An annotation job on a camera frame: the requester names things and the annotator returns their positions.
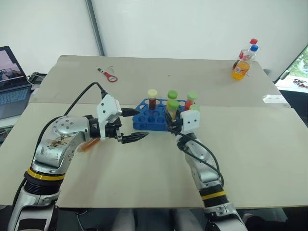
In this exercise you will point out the grey metal pole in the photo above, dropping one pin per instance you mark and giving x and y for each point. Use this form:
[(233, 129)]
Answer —
[(95, 26)]

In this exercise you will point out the green-capped yellow test tube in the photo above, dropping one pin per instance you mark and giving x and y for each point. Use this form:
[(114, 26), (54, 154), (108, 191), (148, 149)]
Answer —
[(173, 107)]

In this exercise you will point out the red bottle opener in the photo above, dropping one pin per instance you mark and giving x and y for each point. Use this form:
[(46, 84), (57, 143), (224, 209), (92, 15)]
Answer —
[(111, 77)]

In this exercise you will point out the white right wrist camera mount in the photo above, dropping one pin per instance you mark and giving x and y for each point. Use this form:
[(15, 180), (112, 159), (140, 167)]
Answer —
[(190, 121)]

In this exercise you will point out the small clear plastic piece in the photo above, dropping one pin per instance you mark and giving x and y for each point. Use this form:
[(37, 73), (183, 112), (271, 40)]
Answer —
[(111, 68)]

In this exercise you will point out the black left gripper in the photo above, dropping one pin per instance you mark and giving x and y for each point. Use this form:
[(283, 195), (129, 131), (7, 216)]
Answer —
[(111, 131)]

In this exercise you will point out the orange liquid test tube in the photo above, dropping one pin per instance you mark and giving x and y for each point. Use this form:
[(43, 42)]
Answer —
[(89, 144)]

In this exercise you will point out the yellow-capped dark red test tube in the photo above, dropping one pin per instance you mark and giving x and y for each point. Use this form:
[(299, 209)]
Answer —
[(152, 99)]

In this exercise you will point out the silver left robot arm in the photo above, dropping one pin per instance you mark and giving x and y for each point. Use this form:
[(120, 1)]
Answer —
[(60, 142)]

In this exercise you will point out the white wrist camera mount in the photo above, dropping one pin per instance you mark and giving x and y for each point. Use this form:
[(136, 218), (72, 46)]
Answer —
[(108, 108), (190, 121)]

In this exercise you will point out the green-capped clear test tube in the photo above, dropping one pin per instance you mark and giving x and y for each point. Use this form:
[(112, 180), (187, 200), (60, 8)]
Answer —
[(172, 94)]

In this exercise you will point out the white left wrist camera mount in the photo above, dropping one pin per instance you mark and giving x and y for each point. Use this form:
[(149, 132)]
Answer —
[(108, 108)]

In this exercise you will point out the orange soda bottle blue cap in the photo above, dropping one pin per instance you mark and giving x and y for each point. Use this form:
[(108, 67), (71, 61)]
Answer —
[(241, 68)]

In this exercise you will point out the small black USB stick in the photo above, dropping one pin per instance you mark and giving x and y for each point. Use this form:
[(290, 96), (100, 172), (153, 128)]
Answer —
[(100, 70)]

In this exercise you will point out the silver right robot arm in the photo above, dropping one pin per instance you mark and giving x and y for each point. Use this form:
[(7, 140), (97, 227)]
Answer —
[(204, 163)]

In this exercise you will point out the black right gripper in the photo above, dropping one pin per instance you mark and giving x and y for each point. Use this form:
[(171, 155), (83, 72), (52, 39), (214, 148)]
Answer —
[(176, 125)]

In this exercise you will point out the clear bottle blue cap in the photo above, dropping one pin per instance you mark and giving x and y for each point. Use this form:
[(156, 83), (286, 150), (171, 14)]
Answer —
[(245, 53)]

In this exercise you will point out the grey laptop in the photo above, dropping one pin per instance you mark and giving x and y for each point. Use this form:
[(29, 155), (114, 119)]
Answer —
[(12, 91)]

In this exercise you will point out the blue test tube rack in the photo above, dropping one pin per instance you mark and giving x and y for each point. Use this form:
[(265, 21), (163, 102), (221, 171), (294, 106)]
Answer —
[(149, 119)]

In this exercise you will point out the green-capped orange-red test tube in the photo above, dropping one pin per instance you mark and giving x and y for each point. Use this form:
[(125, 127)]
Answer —
[(190, 98)]

